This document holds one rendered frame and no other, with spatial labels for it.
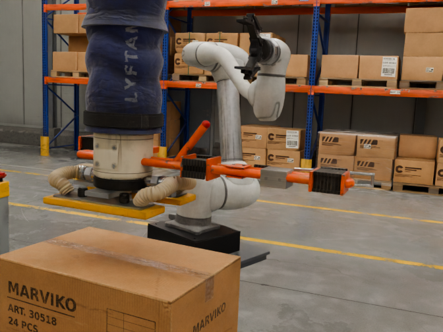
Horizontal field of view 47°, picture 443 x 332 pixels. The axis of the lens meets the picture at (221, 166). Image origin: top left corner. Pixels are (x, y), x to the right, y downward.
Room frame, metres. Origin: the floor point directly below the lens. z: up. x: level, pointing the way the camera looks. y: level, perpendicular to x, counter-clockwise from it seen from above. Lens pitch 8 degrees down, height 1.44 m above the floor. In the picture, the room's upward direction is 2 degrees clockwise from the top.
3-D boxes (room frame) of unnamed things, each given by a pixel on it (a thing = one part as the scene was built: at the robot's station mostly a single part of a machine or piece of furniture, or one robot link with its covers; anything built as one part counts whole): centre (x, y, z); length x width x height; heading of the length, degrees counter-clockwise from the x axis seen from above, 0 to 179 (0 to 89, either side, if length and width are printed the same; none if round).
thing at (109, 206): (1.37, 0.32, 1.13); 0.34 x 0.10 x 0.05; 67
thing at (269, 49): (1.69, -0.10, 1.58); 0.09 x 0.07 x 0.08; 157
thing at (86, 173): (1.45, 0.29, 1.17); 0.34 x 0.25 x 0.06; 67
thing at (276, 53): (1.76, -0.13, 1.58); 0.09 x 0.06 x 0.09; 67
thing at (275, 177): (1.27, -0.14, 1.23); 0.07 x 0.07 x 0.04; 67
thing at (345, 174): (1.21, -0.26, 1.23); 0.08 x 0.07 x 0.05; 67
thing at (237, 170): (1.49, 0.06, 1.24); 0.93 x 0.30 x 0.04; 67
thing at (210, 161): (1.35, 0.06, 1.24); 0.10 x 0.08 x 0.06; 157
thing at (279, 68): (1.86, -0.17, 1.57); 0.16 x 0.11 x 0.13; 157
